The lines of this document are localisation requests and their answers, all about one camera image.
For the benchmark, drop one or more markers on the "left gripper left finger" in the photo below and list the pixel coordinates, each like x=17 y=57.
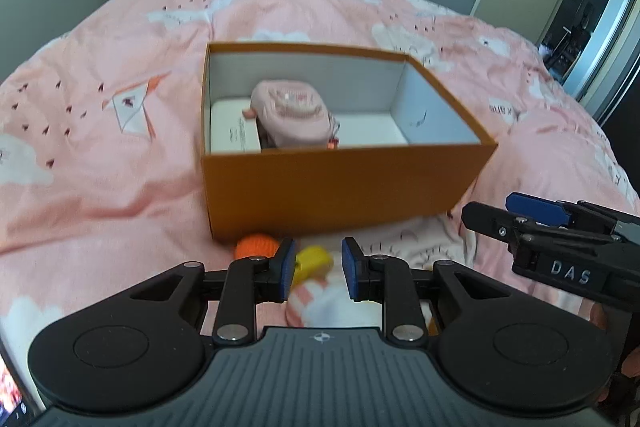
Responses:
x=248 y=282

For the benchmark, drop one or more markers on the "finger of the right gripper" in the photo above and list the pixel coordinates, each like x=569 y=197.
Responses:
x=581 y=215
x=512 y=229

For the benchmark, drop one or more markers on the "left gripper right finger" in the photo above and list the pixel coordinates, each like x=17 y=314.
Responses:
x=388 y=281

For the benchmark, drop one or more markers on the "yellow orange plush doll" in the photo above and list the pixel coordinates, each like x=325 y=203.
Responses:
x=322 y=302

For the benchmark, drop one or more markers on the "white glasses case box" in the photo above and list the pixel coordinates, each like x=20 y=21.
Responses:
x=229 y=130

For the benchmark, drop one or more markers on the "orange cardboard box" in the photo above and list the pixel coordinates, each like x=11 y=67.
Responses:
x=406 y=146

